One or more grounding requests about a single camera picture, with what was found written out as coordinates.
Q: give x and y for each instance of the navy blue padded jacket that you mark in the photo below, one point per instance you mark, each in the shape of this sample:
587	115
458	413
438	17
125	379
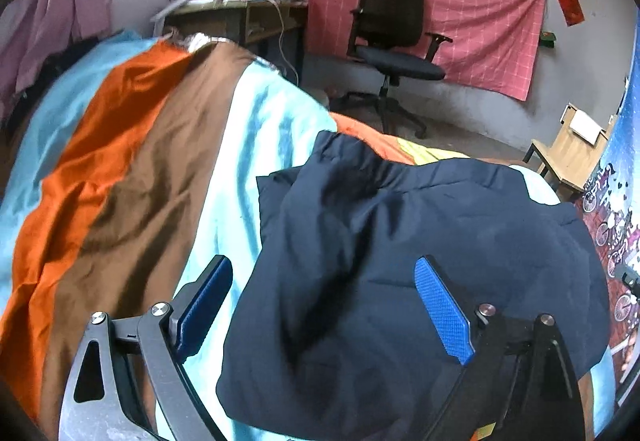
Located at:
375	246

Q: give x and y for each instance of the green wall ornament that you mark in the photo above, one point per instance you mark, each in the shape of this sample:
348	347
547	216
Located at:
548	40

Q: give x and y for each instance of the white paper sheet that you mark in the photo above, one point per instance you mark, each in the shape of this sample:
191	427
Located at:
586	128

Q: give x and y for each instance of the dark cloth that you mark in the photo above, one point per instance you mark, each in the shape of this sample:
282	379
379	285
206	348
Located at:
55	66

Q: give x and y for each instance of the pink checked wall cloth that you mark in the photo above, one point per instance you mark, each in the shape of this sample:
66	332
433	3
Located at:
490	21

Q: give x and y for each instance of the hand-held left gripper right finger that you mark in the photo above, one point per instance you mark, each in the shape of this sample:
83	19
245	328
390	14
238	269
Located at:
445	316

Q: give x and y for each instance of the striped bed sheet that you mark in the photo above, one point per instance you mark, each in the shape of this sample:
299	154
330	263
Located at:
125	171

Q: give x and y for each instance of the pink curtain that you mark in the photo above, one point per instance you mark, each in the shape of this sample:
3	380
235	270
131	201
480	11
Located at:
50	21

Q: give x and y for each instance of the small wooden chair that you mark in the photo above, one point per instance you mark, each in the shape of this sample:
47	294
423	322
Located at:
570	156

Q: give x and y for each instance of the wooden desk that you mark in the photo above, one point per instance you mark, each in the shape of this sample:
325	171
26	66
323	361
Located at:
215	18

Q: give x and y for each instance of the printed wall poster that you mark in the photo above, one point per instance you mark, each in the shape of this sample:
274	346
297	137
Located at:
620	221

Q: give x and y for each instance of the red wall paper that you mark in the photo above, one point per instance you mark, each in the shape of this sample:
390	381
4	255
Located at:
570	7

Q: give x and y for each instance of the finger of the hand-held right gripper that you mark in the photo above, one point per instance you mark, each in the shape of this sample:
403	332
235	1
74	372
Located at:
627	278

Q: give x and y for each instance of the black office chair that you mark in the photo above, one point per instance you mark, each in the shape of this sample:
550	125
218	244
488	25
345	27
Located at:
390	6

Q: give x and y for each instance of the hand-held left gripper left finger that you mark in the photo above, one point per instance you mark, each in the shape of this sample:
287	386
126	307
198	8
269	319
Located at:
205	306

